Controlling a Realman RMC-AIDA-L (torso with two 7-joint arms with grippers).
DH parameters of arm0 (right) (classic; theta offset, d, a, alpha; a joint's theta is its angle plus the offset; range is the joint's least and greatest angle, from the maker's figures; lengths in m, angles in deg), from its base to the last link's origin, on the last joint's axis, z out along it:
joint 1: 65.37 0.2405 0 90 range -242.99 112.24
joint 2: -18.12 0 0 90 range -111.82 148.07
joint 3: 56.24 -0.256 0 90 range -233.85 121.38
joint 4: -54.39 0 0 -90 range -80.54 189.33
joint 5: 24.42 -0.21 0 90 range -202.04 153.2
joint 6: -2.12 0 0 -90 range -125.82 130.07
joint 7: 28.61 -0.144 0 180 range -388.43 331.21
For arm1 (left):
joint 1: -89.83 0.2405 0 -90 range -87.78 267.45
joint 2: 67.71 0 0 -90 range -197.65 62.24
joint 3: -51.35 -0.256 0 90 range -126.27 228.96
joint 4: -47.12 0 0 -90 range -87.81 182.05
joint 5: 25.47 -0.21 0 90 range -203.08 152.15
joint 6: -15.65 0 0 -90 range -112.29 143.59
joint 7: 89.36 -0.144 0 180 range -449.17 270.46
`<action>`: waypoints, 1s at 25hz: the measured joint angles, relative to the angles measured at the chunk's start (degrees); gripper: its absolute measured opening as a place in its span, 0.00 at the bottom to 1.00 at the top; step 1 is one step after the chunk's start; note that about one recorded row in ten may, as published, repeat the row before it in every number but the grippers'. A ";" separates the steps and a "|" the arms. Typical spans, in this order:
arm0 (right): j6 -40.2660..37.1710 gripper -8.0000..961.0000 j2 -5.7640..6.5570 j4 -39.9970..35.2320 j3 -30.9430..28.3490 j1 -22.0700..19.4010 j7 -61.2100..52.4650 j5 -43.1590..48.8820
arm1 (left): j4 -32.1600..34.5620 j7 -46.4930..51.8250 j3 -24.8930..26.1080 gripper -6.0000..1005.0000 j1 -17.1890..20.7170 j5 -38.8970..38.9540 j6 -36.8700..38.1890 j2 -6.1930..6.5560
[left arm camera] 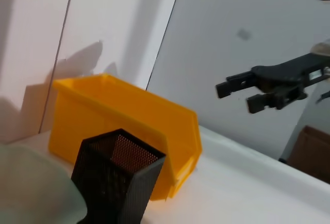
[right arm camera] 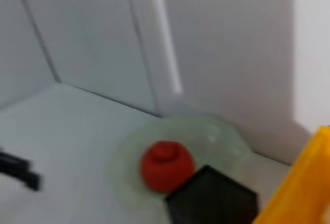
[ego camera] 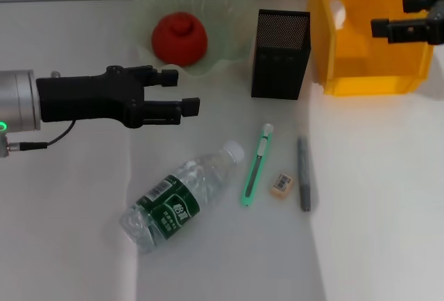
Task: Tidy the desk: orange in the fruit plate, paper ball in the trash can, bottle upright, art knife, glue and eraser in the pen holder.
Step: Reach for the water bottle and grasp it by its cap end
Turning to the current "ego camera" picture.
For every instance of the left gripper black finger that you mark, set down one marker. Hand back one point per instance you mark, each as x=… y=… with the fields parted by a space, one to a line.
x=168 y=78
x=190 y=107

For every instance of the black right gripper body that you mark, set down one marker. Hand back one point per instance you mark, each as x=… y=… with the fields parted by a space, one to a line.
x=437 y=27

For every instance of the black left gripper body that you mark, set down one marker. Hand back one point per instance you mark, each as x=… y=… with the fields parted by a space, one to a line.
x=83 y=98

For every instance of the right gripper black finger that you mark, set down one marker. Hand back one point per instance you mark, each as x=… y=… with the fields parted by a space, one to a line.
x=414 y=3
x=399 y=31

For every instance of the red knitted toy orange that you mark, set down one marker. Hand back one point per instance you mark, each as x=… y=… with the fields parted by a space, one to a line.
x=180 y=41

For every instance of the green utility knife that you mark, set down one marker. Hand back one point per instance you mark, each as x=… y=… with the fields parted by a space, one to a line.
x=258 y=155

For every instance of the clear water bottle green label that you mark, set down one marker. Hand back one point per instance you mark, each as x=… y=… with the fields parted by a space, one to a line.
x=170 y=207

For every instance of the beige eraser with barcode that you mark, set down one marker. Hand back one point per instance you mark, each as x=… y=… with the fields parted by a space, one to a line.
x=282 y=184

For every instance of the grey marker pen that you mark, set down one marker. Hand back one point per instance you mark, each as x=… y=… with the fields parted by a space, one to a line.
x=303 y=172

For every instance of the green glass fruit plate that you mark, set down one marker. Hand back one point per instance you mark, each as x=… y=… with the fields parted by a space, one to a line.
x=225 y=20

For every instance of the black mesh pen holder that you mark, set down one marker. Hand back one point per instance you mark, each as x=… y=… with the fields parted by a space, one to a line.
x=277 y=72

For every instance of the yellow plastic bin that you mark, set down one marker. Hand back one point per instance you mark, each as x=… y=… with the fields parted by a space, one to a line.
x=364 y=84

